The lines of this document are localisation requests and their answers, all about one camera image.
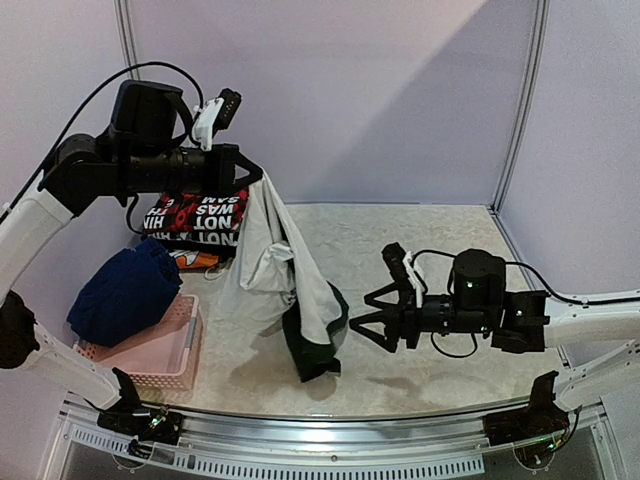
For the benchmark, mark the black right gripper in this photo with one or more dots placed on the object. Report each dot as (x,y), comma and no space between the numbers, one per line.
(410,318)

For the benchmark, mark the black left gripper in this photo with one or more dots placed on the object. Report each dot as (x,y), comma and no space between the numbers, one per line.
(222,173)

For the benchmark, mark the red black plaid shirt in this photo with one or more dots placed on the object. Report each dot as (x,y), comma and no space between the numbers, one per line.
(191,213)

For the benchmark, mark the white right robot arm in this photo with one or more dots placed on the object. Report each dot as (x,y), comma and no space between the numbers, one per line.
(515,322)

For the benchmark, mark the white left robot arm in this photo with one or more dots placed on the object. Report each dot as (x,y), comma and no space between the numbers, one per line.
(85,169)

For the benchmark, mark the pink plastic laundry basket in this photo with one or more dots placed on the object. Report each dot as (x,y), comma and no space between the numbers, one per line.
(164,356)

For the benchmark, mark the black white checkered folded shirt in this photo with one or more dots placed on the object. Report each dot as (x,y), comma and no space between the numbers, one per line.
(221,243)

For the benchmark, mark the dark green garment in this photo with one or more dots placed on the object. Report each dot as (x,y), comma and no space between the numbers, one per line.
(313,360)

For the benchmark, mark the orange white folded garment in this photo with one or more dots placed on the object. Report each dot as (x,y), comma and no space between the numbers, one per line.
(194,260)

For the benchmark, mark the navy blue garment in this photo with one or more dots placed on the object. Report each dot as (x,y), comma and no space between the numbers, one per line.
(130,293)

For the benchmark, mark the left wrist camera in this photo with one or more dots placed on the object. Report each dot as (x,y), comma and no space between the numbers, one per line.
(216,115)

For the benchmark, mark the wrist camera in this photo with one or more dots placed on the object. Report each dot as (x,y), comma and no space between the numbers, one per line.
(216,115)
(477,279)

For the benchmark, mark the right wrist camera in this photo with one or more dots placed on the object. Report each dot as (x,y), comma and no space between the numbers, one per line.
(477,279)

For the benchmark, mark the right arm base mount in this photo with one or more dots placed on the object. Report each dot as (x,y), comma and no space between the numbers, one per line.
(552,425)

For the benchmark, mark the left aluminium frame post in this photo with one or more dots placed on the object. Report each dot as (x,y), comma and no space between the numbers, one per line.
(124,22)

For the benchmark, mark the aluminium frame post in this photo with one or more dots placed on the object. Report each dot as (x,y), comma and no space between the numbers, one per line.
(124,22)
(525,100)

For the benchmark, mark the aluminium front rail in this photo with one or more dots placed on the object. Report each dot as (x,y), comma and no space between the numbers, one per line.
(452,445)

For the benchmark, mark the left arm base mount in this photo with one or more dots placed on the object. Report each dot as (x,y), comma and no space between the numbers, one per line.
(146,427)

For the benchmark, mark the right aluminium frame post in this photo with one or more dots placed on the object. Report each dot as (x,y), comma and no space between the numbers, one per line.
(525,100)

